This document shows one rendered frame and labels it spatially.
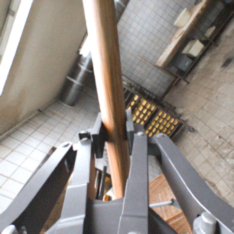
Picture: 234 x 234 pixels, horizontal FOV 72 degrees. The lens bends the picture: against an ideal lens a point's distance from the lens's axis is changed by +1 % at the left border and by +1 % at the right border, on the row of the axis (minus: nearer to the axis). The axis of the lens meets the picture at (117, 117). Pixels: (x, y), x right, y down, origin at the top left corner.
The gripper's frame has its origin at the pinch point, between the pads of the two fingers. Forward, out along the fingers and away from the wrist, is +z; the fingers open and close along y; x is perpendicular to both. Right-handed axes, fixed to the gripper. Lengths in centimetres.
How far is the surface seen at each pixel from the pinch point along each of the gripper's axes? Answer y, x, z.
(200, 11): 193, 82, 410
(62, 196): -65, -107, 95
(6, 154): -117, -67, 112
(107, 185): -31, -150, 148
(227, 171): 126, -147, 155
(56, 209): -66, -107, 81
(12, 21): -57, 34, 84
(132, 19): 45, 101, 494
